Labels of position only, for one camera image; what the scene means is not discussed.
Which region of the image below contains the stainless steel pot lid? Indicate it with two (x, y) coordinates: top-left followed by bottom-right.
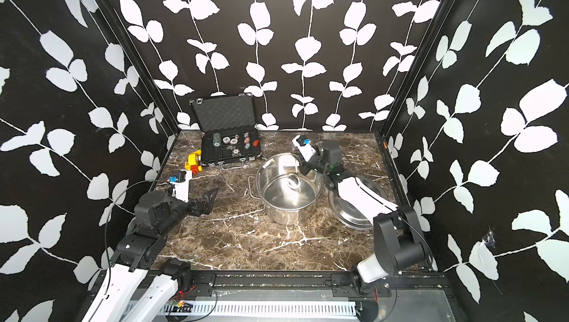
(328, 176), (388, 230)

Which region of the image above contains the long steel ladle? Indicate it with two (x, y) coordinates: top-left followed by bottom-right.
(286, 172), (311, 192)

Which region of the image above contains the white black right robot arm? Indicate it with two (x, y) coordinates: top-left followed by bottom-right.
(292, 135), (432, 286)

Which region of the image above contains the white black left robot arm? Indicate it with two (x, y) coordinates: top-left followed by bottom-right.
(82, 188), (219, 321)

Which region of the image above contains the yellow red toy block vehicle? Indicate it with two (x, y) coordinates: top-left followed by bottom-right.
(185, 150), (203, 174)

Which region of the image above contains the stack of poker chips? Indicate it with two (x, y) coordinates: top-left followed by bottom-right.
(212, 132), (222, 147)

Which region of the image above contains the black poker chip case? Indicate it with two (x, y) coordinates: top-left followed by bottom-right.
(190, 93), (262, 166)

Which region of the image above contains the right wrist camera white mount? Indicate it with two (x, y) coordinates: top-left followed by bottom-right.
(292, 135), (317, 162)

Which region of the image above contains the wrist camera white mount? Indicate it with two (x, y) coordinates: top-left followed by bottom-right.
(292, 135), (317, 162)
(167, 169), (193, 203)

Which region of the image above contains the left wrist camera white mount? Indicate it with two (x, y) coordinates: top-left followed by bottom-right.
(167, 169), (193, 203)

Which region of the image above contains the black base rail with vents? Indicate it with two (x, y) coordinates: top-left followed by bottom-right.
(151, 270), (466, 321)

